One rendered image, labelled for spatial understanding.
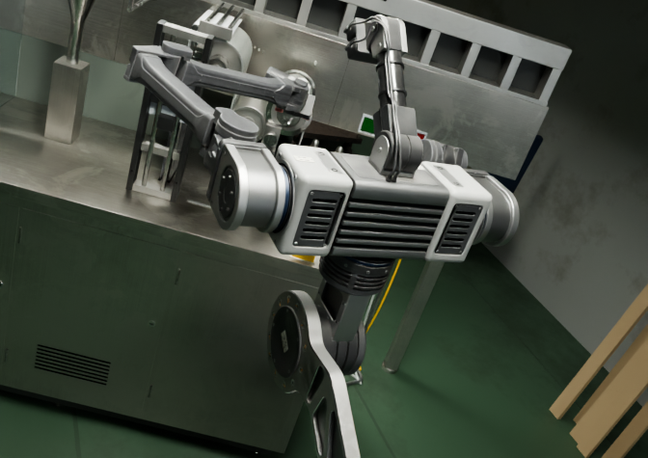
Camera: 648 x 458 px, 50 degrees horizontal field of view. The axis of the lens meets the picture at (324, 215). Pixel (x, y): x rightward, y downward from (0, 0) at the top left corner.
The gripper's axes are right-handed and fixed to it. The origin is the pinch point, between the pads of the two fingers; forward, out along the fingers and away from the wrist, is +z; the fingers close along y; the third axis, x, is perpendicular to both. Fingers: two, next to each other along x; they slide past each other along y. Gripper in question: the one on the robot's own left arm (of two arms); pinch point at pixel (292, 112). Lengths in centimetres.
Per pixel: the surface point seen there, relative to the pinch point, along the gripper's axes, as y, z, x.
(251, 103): -13.4, 15.2, 4.8
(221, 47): -26.2, 3.5, 15.1
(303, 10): -6, 21, 45
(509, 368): 144, 154, -43
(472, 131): 66, 37, 26
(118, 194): -45, 20, -34
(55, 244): -59, 24, -54
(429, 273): 76, 94, -18
